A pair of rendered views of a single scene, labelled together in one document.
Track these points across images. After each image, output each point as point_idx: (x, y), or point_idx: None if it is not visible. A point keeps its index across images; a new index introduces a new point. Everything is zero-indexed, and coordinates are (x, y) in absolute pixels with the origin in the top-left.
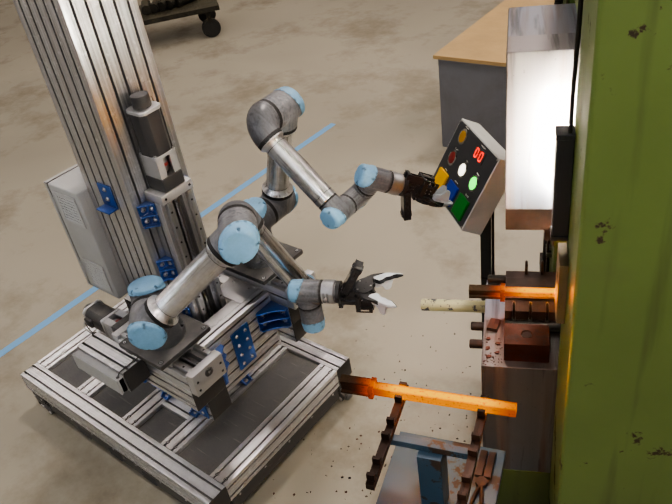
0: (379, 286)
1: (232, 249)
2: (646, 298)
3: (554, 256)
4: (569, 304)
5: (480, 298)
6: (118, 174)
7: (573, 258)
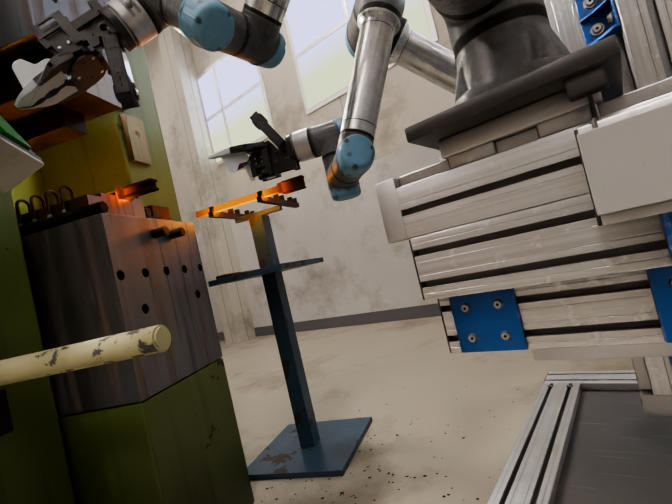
0: (243, 161)
1: None
2: None
3: (13, 202)
4: (153, 140)
5: (148, 193)
6: None
7: (147, 108)
